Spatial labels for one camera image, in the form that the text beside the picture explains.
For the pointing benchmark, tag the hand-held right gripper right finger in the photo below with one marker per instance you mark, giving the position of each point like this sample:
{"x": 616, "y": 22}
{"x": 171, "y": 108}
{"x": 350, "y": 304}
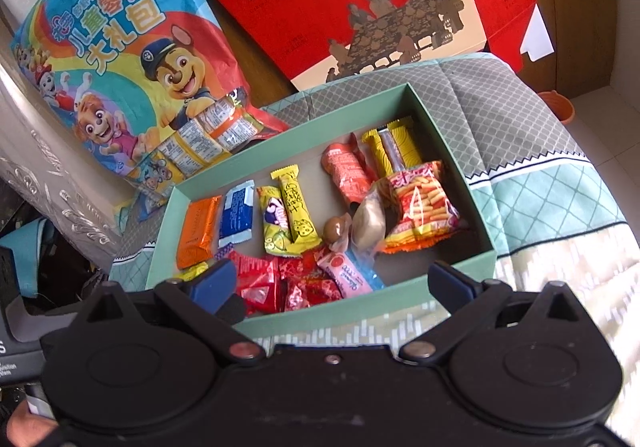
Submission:
{"x": 450, "y": 282}

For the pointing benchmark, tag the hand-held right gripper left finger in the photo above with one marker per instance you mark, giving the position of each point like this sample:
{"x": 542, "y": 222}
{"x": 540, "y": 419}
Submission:
{"x": 215, "y": 284}

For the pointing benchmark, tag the mint green cardboard box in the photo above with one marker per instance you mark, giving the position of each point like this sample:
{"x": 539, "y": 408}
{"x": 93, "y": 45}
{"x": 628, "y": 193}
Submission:
{"x": 380, "y": 302}

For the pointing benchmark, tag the blue and white snack packet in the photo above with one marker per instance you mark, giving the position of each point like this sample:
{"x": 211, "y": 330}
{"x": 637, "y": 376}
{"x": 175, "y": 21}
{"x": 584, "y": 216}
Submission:
{"x": 237, "y": 214}

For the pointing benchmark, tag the light blue snack packet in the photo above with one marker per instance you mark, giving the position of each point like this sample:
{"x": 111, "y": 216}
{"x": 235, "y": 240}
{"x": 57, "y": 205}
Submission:
{"x": 374, "y": 273}

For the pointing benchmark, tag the yellow green purple snack packet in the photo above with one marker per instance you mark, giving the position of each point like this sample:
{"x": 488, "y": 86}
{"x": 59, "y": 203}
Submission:
{"x": 274, "y": 232}

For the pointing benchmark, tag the red fries snack packet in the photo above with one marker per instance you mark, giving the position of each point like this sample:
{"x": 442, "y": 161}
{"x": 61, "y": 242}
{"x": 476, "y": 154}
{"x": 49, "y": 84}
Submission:
{"x": 422, "y": 204}

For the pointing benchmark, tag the red patterned foil packet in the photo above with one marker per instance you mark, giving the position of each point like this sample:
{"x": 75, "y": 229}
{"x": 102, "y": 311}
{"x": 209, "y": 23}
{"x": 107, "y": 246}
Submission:
{"x": 310, "y": 292}

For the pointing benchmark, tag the beige clear snack packet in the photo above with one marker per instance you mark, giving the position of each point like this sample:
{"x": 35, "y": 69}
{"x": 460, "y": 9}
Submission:
{"x": 369, "y": 222}

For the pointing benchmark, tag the pink dotted snack packet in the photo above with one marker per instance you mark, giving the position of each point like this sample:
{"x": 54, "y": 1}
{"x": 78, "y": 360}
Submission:
{"x": 345, "y": 272}

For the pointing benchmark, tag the yellow stick snack packet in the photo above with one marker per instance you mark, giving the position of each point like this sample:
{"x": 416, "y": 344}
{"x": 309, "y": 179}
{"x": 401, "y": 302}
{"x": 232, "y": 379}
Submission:
{"x": 297, "y": 207}

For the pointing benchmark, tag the brown round candy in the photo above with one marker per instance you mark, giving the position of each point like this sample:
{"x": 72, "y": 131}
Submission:
{"x": 335, "y": 228}

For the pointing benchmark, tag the white and yellow snack packet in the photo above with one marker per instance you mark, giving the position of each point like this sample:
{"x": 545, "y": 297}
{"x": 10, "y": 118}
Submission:
{"x": 195, "y": 144}

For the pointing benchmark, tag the yellow striped snack packet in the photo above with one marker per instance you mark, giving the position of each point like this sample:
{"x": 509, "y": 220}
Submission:
{"x": 407, "y": 147}

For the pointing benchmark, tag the red sausage stick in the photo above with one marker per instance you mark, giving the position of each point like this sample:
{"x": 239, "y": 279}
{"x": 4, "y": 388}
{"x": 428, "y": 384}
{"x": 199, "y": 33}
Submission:
{"x": 362, "y": 164}
{"x": 340, "y": 169}

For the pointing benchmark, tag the orange and white snack packet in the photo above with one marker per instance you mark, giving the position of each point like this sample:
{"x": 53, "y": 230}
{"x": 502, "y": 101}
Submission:
{"x": 235, "y": 127}

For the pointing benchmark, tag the teal cloth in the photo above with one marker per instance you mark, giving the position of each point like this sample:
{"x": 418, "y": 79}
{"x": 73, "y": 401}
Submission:
{"x": 25, "y": 247}

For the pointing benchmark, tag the orange plastic bucket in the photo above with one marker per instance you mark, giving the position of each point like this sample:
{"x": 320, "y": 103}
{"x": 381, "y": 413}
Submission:
{"x": 557, "y": 107}

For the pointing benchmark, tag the black printed box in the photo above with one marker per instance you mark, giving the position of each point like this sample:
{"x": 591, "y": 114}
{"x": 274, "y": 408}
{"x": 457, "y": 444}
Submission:
{"x": 12, "y": 342}

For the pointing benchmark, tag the large cartoon snack bag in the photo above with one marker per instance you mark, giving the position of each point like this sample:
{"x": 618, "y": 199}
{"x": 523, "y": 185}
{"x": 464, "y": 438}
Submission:
{"x": 125, "y": 52}

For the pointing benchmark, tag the brown wooden wardrobe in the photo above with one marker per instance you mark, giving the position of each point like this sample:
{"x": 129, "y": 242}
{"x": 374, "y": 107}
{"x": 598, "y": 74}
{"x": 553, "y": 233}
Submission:
{"x": 580, "y": 2}

